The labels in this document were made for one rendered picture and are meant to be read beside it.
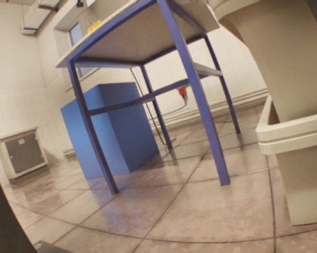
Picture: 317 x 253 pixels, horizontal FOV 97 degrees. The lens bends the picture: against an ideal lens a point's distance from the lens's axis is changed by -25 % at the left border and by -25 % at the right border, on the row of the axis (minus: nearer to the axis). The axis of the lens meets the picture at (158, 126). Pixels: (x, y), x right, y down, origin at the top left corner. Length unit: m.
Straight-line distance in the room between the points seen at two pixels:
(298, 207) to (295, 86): 0.23
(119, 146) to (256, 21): 1.03
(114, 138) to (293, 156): 1.02
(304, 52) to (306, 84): 0.05
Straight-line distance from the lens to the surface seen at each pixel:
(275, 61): 0.31
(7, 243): 0.54
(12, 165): 3.45
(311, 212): 0.42
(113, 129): 1.16
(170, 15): 0.65
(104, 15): 1.05
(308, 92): 0.32
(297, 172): 0.35
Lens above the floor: 0.31
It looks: 4 degrees down
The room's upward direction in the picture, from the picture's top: 19 degrees counter-clockwise
